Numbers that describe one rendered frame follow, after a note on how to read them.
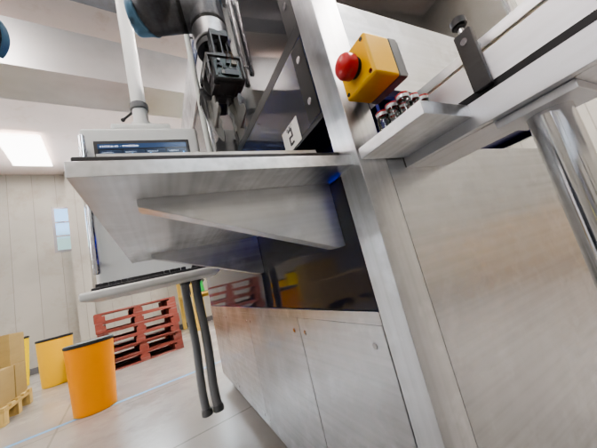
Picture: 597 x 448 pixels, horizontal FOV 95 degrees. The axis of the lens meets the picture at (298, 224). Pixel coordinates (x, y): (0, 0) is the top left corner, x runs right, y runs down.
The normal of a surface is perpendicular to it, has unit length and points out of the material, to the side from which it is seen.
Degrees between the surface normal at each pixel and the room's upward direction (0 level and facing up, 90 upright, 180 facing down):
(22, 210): 90
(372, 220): 90
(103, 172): 90
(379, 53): 90
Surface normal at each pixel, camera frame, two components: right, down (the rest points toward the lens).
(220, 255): 0.43, -0.26
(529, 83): -0.87, 0.14
